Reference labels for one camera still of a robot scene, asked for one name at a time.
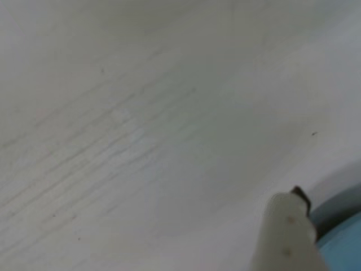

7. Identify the blue round dish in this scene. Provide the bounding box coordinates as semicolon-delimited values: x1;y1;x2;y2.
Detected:
309;188;361;271

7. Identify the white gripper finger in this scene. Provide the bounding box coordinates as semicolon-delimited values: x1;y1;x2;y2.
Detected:
252;185;331;271

